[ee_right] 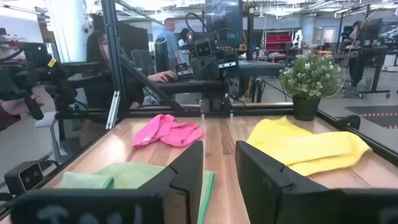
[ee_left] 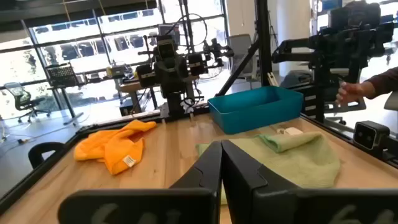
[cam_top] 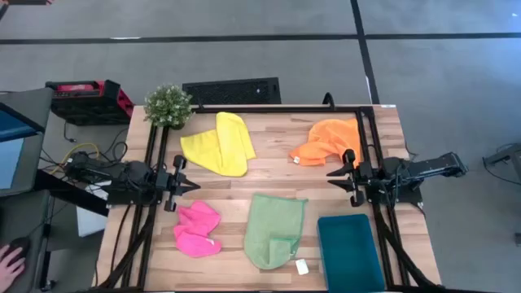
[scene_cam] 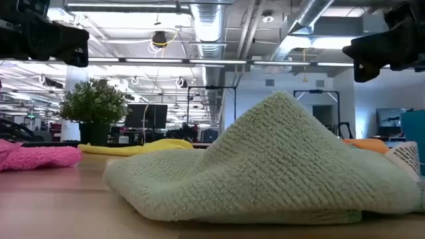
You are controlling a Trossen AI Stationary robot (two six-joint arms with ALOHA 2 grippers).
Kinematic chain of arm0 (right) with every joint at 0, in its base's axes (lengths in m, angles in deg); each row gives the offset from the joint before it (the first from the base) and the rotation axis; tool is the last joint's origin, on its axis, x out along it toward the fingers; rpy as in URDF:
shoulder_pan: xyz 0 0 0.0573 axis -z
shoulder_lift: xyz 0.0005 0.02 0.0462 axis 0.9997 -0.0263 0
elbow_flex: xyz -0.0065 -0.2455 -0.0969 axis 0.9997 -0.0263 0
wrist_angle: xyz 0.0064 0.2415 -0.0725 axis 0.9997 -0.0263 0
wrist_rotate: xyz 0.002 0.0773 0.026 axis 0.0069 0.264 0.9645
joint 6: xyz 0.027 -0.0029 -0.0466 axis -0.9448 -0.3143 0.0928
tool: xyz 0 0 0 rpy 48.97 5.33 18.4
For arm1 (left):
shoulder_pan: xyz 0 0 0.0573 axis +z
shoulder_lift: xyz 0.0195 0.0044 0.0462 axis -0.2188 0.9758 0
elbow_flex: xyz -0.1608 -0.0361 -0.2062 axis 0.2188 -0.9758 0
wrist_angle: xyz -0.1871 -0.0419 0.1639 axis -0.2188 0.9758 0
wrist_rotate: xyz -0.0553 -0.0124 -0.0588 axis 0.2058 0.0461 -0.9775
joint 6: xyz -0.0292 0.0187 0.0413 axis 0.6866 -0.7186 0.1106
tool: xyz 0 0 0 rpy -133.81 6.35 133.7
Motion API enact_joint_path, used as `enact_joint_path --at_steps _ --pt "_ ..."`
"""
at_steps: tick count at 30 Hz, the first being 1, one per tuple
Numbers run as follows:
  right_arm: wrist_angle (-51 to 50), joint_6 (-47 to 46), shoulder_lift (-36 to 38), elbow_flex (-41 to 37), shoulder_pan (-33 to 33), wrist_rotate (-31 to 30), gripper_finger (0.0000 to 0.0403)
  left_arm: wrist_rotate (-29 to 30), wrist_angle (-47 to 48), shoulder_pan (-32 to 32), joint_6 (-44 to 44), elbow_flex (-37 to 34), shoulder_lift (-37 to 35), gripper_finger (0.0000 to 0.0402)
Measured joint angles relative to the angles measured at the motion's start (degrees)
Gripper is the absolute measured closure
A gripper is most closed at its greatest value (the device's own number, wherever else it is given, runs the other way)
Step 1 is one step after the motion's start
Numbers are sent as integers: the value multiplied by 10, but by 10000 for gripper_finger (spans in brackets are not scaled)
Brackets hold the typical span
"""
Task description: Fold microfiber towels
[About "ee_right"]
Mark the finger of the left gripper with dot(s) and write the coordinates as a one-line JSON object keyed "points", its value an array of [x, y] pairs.
{"points": [[184, 67], [228, 70]]}

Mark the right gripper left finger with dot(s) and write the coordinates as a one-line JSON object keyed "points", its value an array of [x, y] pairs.
{"points": [[183, 174]]}

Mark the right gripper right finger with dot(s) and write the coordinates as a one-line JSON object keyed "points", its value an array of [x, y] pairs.
{"points": [[264, 186]]}

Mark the pink microfiber towel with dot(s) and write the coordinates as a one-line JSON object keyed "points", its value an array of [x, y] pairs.
{"points": [[168, 132]]}

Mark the green microfiber towel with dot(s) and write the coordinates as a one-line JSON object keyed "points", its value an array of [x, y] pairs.
{"points": [[130, 175]]}

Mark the yellow microfiber towel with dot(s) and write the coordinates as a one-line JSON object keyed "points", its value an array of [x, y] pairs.
{"points": [[311, 146]]}

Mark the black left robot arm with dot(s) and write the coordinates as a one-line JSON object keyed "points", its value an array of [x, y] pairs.
{"points": [[192, 86]]}

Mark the person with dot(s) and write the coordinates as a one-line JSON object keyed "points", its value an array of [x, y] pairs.
{"points": [[184, 39], [99, 87], [354, 34], [170, 43]]}

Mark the black desk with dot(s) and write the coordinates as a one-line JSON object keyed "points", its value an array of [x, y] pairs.
{"points": [[261, 68], [370, 49]]}

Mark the large dark display screen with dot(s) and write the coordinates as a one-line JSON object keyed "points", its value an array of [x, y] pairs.
{"points": [[224, 21]]}

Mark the red tool cabinet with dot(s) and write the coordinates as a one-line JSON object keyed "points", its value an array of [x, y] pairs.
{"points": [[278, 43]]}

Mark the black computer monitor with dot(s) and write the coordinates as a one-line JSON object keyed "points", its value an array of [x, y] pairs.
{"points": [[135, 39]]}

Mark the potted green plant black pot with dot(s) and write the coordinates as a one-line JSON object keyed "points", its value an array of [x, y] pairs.
{"points": [[311, 77]]}

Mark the silver aluminium bar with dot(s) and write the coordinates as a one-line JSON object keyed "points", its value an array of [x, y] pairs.
{"points": [[112, 110]]}

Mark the black red-striped floor mat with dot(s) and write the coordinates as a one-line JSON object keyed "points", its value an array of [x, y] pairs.
{"points": [[376, 115]]}

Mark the person's hand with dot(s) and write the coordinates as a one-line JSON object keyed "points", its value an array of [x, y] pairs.
{"points": [[15, 105]]}

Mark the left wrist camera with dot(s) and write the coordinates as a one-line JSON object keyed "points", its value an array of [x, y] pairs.
{"points": [[203, 49]]}

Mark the black aluminium table frame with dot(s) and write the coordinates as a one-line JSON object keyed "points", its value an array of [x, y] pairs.
{"points": [[112, 46]]}

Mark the black stereo camera box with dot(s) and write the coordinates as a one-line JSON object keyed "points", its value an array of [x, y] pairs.
{"points": [[25, 177]]}

